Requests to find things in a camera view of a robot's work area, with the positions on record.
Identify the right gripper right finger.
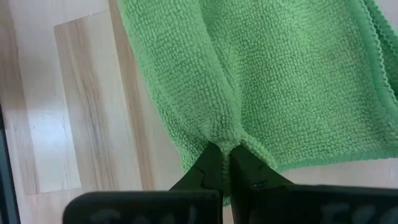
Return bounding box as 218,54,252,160
229,144,398,224

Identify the green microfiber towel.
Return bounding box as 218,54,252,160
116,0,398,207

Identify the black metal table frame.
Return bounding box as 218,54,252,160
0,105,22,224

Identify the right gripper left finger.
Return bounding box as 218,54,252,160
62,141,224,224

